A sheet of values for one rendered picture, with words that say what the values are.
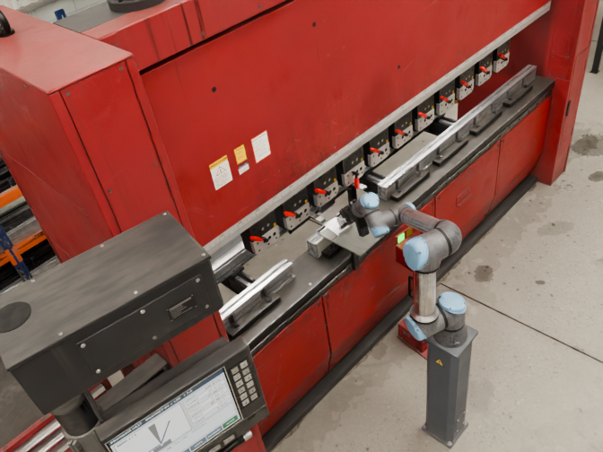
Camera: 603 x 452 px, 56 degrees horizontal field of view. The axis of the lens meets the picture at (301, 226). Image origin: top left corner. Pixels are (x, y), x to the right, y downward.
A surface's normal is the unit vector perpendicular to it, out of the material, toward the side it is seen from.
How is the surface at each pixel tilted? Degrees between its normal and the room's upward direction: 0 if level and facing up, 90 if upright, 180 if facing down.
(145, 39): 90
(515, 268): 0
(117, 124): 90
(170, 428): 90
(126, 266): 0
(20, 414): 0
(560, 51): 90
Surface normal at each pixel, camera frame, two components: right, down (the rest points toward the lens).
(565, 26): -0.69, 0.53
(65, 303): -0.13, -0.76
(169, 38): 0.71, 0.38
